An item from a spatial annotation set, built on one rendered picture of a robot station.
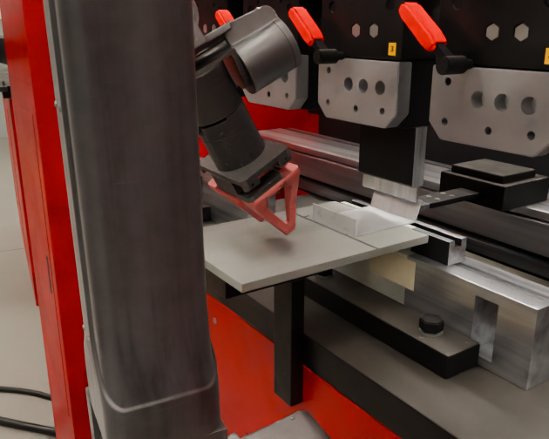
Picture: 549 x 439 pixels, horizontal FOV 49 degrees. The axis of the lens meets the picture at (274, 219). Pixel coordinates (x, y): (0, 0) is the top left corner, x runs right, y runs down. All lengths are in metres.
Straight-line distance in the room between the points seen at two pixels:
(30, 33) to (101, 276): 1.20
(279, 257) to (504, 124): 0.27
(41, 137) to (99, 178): 1.22
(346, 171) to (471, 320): 0.59
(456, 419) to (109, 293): 0.45
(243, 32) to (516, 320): 0.41
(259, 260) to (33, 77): 0.90
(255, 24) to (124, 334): 0.41
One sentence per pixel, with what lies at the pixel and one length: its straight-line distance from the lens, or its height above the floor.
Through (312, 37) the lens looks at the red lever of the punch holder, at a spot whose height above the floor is 1.23.
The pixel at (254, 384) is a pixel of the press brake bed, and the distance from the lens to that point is 0.93.
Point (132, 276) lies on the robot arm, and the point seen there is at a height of 1.14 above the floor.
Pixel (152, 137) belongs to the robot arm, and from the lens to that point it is 0.25.
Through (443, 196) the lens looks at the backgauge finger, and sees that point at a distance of 0.92.
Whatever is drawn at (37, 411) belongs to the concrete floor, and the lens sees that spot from 2.29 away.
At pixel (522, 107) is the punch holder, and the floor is 1.17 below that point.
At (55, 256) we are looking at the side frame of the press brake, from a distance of 1.54.
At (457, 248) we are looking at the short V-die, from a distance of 0.76.
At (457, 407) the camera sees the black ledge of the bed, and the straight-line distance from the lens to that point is 0.67.
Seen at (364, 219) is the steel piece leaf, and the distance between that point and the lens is 0.79.
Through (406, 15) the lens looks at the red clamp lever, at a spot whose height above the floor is 1.25.
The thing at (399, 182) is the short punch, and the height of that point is 1.05.
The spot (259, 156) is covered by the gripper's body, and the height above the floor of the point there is 1.11.
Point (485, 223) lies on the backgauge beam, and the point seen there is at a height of 0.94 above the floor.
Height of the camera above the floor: 1.24
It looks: 18 degrees down
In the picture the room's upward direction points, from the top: straight up
